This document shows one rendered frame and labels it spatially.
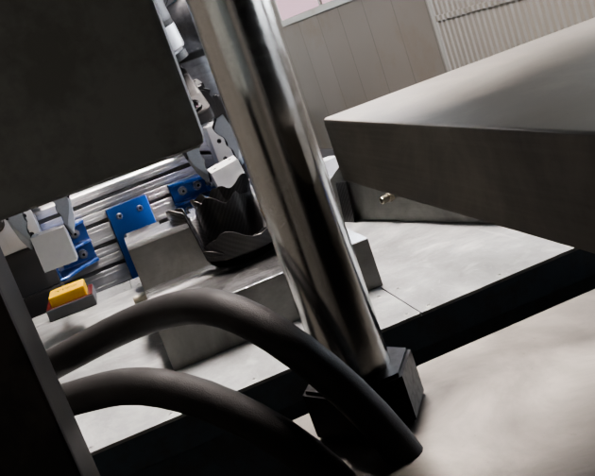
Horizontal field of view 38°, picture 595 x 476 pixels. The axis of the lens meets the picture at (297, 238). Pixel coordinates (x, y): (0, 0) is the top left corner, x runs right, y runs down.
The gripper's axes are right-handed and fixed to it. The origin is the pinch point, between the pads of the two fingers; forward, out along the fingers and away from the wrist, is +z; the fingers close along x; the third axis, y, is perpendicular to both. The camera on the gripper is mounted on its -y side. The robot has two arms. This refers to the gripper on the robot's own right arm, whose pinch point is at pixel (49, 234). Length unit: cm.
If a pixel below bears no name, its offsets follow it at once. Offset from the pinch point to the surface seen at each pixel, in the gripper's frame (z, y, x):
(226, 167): 1.0, 9.4, -29.0
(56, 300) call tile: 12.1, 13.2, 4.3
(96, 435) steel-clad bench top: 14.8, -45.2, -0.9
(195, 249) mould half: 5.2, -23.5, -17.7
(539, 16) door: 17, 263, -231
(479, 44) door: 25, 319, -223
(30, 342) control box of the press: -5, -82, -5
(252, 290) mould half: 9.4, -35.8, -21.5
